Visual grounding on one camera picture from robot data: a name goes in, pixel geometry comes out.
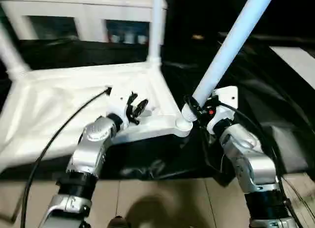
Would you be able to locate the white plastic table top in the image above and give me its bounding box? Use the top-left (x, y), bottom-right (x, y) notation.
top-left (0, 60), bottom-right (194, 176)

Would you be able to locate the long dark tube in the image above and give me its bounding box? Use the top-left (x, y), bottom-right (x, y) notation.
top-left (218, 32), bottom-right (315, 42)

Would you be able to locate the white plastic table leg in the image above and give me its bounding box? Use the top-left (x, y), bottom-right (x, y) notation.
top-left (181, 0), bottom-right (278, 122)
top-left (0, 6), bottom-right (33, 79)
top-left (148, 0), bottom-right (167, 64)

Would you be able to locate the arm thick black cable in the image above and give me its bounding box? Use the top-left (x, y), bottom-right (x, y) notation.
top-left (20, 89), bottom-right (112, 228)
top-left (218, 102), bottom-right (302, 228)

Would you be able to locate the white cabinet with glass doors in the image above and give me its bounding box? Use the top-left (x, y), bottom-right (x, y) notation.
top-left (0, 0), bottom-right (168, 44)

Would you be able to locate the right arm thick black cable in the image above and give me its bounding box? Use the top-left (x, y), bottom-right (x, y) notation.
top-left (218, 102), bottom-right (302, 228)

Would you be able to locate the left arm thick black cable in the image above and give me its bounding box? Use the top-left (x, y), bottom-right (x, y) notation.
top-left (20, 89), bottom-right (112, 228)

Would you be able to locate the black shiny mat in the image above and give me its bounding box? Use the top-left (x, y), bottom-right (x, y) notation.
top-left (0, 38), bottom-right (315, 187)

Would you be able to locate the dark rounded robot foot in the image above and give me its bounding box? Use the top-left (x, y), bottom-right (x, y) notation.
top-left (108, 215), bottom-right (129, 228)

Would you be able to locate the white flat item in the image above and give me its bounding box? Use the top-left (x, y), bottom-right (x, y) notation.
top-left (269, 45), bottom-right (315, 91)

